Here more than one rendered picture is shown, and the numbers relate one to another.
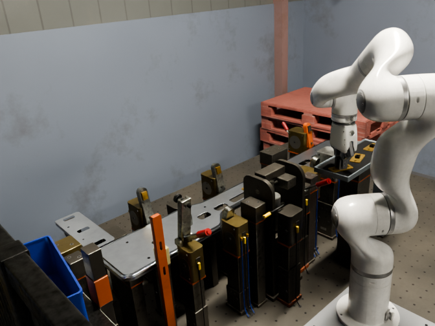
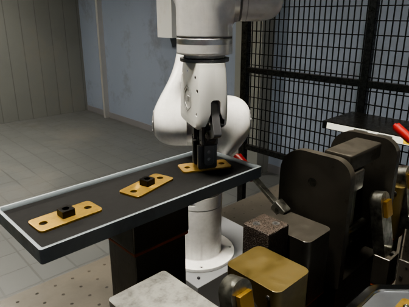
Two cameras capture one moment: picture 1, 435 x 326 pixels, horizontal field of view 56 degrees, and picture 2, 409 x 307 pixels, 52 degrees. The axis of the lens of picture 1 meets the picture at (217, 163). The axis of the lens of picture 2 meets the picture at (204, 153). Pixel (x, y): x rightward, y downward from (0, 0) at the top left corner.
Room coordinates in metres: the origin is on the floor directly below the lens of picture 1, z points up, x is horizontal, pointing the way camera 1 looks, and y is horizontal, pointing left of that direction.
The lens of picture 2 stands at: (1.96, -0.46, 1.40)
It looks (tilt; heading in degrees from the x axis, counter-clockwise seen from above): 19 degrees down; 178
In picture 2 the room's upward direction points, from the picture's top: straight up
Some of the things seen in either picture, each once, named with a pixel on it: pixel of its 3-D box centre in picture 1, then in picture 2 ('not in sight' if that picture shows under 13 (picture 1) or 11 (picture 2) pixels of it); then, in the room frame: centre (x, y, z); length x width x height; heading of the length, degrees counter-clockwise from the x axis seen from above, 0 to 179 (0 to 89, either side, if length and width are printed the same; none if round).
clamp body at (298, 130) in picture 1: (297, 161); not in sight; (2.04, -0.44, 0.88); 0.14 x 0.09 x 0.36; 42
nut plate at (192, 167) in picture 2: (340, 167); (204, 163); (1.31, -0.44, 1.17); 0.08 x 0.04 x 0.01; 107
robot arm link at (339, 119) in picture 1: (344, 116); (204, 47); (1.31, -0.44, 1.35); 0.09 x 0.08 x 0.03; 17
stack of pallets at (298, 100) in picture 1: (327, 142); not in sight; (3.49, -1.03, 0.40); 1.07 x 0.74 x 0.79; 41
